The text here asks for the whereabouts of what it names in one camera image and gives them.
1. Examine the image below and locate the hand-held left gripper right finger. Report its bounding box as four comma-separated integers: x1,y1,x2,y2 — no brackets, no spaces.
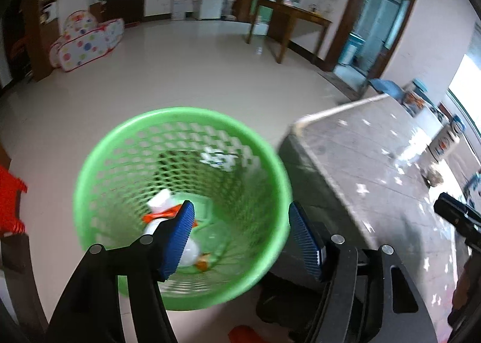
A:
287,201,438,343

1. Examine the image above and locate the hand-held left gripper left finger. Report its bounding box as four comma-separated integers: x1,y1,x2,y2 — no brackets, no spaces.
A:
47,200,196,343

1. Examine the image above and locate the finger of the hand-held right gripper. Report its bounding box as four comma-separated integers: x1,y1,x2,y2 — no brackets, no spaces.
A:
464,172,481,195
433,192,481,239

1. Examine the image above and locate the green plastic mesh basket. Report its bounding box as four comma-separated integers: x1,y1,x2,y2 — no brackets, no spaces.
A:
73,107,294,311

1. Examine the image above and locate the white cartoon-print water bottle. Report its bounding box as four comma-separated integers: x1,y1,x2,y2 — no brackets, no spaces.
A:
428,114,467,163

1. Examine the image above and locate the low wooden stool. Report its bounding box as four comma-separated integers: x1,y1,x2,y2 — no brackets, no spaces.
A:
256,272,331,332

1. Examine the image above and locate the small white round-marked device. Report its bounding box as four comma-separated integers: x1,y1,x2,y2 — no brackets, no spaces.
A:
199,148,239,173

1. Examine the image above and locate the window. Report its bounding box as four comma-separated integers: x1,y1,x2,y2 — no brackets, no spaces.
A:
447,54,481,133

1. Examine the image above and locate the blue-lidded printed container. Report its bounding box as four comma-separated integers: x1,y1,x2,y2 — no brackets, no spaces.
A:
402,80,437,116

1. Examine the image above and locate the red plastic object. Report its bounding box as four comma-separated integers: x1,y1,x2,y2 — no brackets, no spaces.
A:
228,325,269,343

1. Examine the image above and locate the blue plastic stool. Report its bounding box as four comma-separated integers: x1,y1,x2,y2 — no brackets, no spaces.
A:
368,79,404,99

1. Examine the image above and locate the red plastic stool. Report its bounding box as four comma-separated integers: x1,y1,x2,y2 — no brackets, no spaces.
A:
0,165,29,235

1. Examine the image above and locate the blue bathroom cabinet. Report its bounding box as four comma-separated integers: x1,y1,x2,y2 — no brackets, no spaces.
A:
338,33,365,66

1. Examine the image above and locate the polka-dot play tent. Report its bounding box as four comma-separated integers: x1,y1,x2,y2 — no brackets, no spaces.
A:
50,9,125,72

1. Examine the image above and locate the dark wooden side table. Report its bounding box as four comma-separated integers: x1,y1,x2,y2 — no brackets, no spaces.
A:
246,0,333,64

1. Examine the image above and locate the dark wooden shelf unit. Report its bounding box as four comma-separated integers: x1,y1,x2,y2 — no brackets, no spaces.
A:
9,0,63,83

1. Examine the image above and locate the wooden door frame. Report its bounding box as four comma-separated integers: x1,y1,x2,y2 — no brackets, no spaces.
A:
325,0,421,73

